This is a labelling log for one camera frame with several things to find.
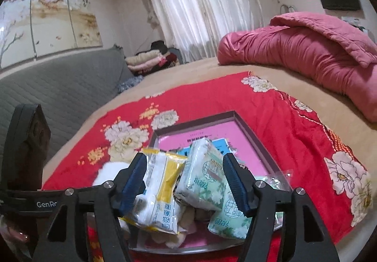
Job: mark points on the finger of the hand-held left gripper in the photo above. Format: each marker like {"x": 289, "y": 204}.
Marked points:
{"x": 26, "y": 147}

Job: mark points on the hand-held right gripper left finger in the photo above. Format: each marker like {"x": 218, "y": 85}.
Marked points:
{"x": 134, "y": 191}

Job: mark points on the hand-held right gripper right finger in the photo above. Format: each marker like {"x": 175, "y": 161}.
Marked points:
{"x": 235, "y": 191}

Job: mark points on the yellow white packet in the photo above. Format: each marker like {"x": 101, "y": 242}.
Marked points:
{"x": 159, "y": 191}

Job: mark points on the green floral tissue pack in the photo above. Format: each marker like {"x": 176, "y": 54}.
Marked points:
{"x": 226, "y": 218}
{"x": 200, "y": 179}

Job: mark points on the brown box with pink inside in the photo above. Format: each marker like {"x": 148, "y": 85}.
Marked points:
{"x": 247, "y": 144}

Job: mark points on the person's left hand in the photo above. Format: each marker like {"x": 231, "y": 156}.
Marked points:
{"x": 16, "y": 234}

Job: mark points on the grey quilted headboard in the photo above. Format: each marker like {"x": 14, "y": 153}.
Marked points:
{"x": 59, "y": 94}

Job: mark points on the red floral blanket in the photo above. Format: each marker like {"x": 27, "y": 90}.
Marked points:
{"x": 279, "y": 120}

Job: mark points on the blue patterned cloth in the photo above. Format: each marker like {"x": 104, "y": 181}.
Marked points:
{"x": 128, "y": 84}

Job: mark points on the stack of folded clothes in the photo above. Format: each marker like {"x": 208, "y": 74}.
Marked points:
{"x": 150, "y": 60}

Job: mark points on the pink quilt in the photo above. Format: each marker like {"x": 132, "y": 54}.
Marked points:
{"x": 294, "y": 47}

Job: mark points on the white curtain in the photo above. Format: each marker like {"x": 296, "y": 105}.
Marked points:
{"x": 203, "y": 9}

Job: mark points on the white metal rack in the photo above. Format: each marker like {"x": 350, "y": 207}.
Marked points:
{"x": 287, "y": 8}

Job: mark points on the floral wall painting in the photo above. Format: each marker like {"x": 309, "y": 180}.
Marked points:
{"x": 44, "y": 20}

